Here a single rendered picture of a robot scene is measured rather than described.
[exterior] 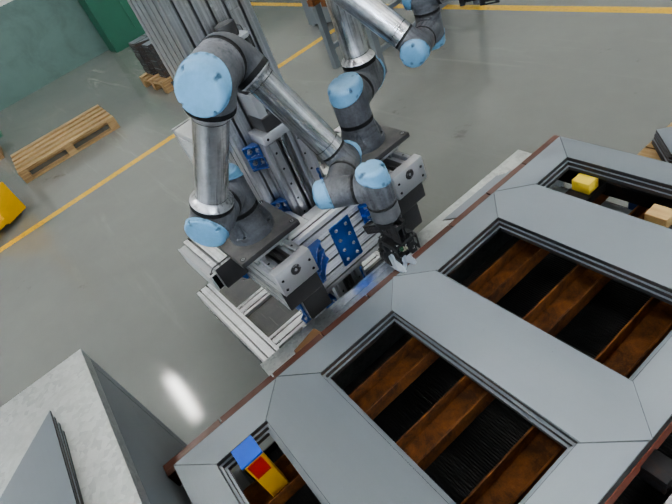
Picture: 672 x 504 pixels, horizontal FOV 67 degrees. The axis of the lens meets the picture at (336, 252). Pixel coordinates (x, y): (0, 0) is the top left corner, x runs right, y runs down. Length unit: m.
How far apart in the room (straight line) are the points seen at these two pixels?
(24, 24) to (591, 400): 10.26
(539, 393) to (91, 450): 1.00
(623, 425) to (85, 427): 1.18
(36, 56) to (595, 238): 10.01
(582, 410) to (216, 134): 0.98
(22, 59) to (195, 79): 9.60
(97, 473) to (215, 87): 0.85
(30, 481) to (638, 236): 1.56
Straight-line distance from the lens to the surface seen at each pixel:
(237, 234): 1.54
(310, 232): 1.64
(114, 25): 10.30
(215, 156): 1.23
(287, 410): 1.35
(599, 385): 1.23
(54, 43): 10.73
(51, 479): 1.34
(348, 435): 1.25
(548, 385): 1.23
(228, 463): 1.38
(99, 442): 1.34
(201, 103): 1.13
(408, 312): 1.40
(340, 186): 1.21
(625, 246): 1.50
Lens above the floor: 1.90
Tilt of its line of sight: 39 degrees down
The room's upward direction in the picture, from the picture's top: 25 degrees counter-clockwise
